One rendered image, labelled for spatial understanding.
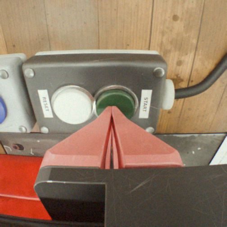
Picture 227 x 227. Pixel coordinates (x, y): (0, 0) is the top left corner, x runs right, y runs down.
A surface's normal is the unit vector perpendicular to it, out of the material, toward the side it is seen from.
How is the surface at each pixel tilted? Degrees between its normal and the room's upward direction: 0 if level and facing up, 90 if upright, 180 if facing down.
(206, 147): 0
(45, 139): 0
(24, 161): 90
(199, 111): 0
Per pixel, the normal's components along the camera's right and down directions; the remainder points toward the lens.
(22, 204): 0.00, -0.81
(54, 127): 0.00, 0.59
